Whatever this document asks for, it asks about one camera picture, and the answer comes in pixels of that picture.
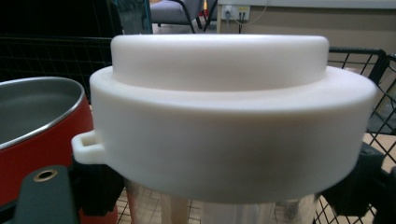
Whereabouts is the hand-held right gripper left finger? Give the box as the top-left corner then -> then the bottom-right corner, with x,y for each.
11,157 -> 126,224

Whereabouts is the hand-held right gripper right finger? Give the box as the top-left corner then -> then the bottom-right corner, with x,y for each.
319,142 -> 396,224

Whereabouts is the red steel-lined cup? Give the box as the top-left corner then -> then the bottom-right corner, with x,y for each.
0,76 -> 120,224

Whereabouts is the black wire mesh basket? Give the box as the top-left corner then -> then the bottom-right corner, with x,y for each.
0,35 -> 396,224

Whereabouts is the dark teal panel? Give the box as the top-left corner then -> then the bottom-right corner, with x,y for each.
115,0 -> 154,35

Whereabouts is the grey office chair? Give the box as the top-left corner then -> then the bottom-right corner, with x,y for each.
148,0 -> 219,35

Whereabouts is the thin white cable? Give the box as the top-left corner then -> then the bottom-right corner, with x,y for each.
233,0 -> 269,27

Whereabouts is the white wall power outlet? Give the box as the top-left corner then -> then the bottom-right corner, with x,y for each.
220,4 -> 251,21

